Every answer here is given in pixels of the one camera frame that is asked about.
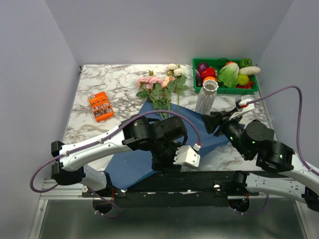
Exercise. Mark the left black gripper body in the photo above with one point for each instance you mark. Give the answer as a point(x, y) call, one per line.
point(164, 154)

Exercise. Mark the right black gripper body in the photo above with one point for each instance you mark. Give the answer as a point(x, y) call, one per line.
point(232, 130)

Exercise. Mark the pink rose bunch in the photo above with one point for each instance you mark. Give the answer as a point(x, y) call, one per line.
point(156, 90)

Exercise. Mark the dark blue wrapping sheet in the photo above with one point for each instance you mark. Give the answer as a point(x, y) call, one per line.
point(127, 169)

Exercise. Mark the white rose stem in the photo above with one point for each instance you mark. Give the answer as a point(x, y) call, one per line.
point(176, 81)

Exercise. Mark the cream printed ribbon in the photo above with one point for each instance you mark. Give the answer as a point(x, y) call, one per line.
point(87, 126)

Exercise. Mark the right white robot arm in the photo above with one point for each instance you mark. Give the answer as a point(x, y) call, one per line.
point(277, 158)

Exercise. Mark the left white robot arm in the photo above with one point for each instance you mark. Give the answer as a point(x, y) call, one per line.
point(138, 133)

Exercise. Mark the white ribbed ceramic vase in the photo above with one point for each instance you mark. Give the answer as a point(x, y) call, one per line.
point(206, 97)

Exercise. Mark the purple eggplant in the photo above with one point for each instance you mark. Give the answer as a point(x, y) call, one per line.
point(198, 78)

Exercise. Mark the orange pumpkin toy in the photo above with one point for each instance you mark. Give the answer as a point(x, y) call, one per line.
point(209, 78)

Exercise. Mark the green lettuce toy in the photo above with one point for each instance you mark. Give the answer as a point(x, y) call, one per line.
point(228, 75)

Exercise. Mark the red bell pepper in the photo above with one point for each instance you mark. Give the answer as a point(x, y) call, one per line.
point(209, 72)

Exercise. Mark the red chili peppers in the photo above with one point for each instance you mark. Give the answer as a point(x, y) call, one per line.
point(249, 84)

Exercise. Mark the green plastic basket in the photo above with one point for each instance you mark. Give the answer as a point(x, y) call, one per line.
point(217, 64)

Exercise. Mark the green apple toy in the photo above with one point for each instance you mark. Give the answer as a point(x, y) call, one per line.
point(243, 80)

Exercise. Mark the purple onion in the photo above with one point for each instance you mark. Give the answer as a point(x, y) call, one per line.
point(202, 66)

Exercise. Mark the white radish toy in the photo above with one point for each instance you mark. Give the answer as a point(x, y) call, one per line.
point(251, 70)

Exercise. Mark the green bell pepper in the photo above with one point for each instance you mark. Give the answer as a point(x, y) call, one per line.
point(245, 62)

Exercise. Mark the orange snack packet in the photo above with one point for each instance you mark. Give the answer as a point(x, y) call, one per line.
point(101, 107)

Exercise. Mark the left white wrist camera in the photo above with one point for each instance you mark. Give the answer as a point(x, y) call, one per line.
point(187, 156)

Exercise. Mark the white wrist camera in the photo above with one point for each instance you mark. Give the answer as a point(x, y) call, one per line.
point(242, 107)
point(187, 156)

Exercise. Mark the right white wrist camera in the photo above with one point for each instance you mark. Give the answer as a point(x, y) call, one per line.
point(242, 107)

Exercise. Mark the black mounting base plate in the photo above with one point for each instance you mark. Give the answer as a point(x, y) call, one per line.
point(181, 189)

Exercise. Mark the aluminium rail frame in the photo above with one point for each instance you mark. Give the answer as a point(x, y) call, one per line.
point(59, 193)

